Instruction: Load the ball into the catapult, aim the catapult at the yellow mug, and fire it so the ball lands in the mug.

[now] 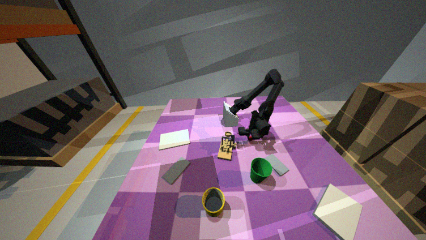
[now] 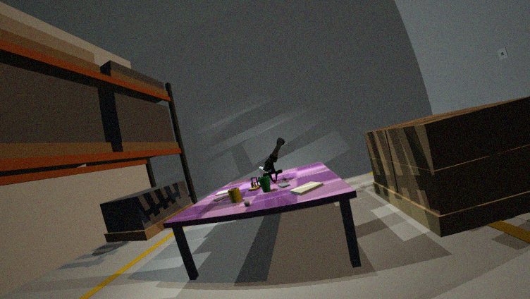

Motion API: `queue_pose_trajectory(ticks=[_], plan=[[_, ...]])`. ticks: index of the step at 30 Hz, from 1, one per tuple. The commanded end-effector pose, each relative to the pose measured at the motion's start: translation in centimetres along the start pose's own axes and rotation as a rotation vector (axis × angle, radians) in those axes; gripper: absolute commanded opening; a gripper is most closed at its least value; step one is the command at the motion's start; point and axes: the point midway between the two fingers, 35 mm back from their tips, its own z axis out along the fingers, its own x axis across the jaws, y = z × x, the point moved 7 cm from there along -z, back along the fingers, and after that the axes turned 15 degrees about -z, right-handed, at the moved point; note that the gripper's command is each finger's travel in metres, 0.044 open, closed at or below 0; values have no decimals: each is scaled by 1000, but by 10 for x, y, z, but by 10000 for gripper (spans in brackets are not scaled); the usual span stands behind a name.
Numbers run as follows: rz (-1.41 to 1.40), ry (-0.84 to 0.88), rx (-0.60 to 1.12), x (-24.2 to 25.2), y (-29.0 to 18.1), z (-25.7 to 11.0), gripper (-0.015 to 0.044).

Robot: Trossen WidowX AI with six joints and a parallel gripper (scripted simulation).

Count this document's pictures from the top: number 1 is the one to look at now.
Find green cup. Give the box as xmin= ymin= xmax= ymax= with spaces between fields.
xmin=250 ymin=157 xmax=272 ymax=184

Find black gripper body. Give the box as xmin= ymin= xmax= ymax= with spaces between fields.
xmin=238 ymin=121 xmax=256 ymax=136

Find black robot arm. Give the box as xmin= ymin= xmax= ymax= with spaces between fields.
xmin=229 ymin=69 xmax=284 ymax=140

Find yellow open cylinder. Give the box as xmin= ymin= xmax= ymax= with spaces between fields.
xmin=202 ymin=187 xmax=225 ymax=217

